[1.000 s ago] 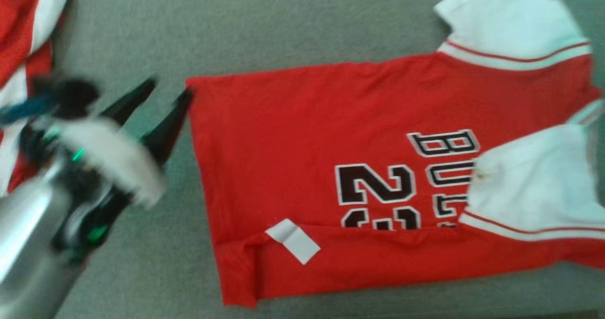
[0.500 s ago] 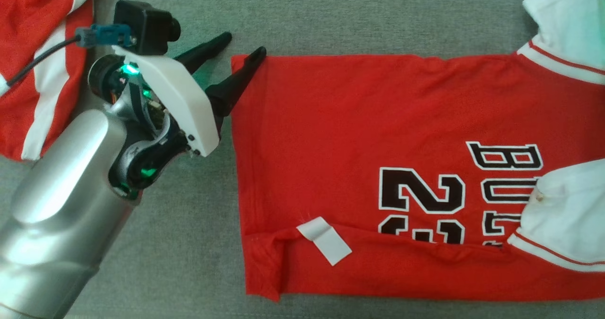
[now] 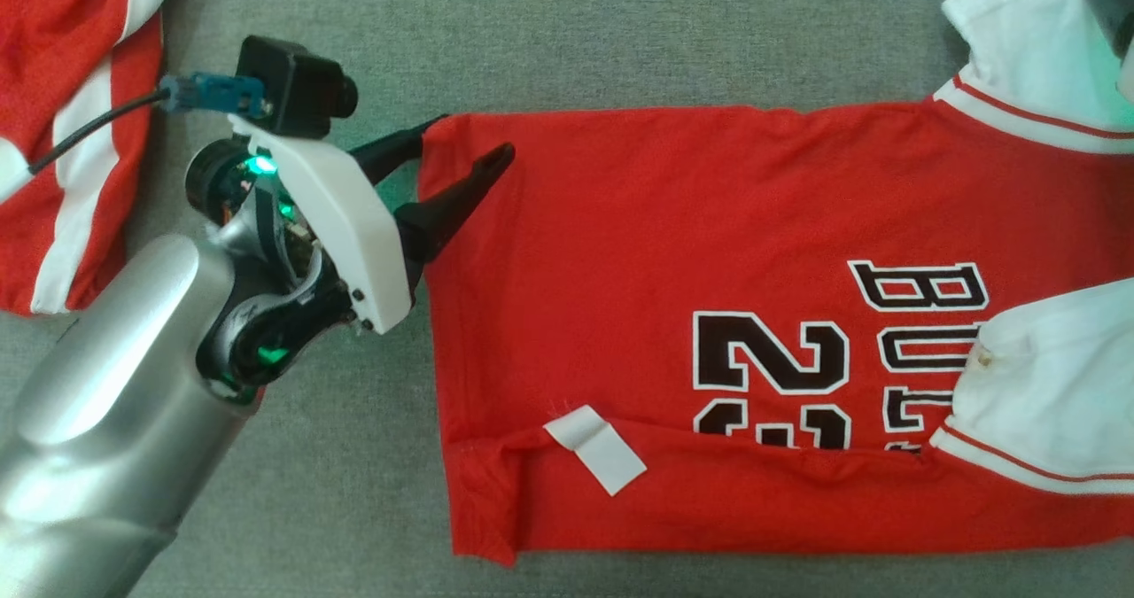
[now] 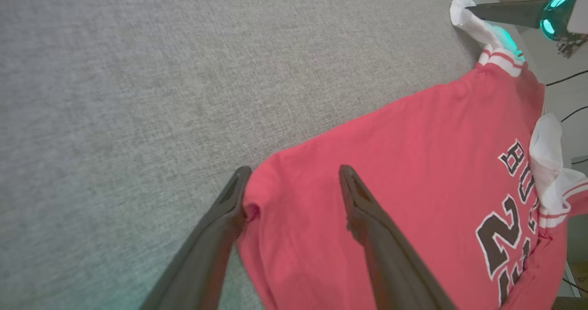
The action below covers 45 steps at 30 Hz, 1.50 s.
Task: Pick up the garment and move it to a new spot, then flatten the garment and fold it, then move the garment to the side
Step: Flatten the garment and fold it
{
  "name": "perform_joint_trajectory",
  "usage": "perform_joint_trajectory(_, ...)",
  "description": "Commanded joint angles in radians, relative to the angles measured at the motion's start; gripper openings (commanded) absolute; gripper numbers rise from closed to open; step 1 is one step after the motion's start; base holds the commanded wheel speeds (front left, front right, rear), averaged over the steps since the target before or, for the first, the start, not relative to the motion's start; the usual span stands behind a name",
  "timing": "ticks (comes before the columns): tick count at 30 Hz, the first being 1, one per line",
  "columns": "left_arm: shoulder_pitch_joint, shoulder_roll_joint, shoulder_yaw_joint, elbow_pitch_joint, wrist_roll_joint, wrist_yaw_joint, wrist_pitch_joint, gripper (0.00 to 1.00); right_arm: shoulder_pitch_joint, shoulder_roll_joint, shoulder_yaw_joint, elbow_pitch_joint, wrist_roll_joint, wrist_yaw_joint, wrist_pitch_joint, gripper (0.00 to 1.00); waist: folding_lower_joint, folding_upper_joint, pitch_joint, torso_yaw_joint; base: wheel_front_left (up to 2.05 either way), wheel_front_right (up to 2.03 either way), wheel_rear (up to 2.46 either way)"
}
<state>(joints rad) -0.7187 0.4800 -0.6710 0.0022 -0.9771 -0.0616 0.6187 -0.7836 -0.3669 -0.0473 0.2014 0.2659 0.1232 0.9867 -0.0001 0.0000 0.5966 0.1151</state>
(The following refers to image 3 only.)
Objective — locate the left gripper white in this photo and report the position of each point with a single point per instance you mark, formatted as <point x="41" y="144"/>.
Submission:
<point x="345" y="226"/>

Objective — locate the red white-sleeved basketball jersey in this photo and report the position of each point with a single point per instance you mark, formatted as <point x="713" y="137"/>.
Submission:
<point x="638" y="270"/>

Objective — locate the red white-striped basketball shorts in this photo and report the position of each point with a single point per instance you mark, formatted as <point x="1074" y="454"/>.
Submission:
<point x="53" y="49"/>

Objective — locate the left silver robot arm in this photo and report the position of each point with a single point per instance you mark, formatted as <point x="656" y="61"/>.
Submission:
<point x="106" y="403"/>

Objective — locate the large grey sofa seat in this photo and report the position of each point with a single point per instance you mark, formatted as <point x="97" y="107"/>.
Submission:
<point x="354" y="509"/>

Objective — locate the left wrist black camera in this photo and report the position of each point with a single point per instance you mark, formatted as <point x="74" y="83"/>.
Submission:
<point x="292" y="84"/>

